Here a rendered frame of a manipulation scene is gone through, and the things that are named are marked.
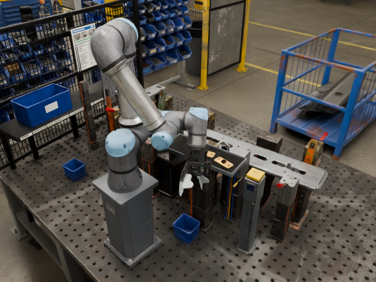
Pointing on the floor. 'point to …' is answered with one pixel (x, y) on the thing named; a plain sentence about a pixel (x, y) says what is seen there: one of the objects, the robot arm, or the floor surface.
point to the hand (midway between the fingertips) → (189, 192)
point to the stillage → (327, 99)
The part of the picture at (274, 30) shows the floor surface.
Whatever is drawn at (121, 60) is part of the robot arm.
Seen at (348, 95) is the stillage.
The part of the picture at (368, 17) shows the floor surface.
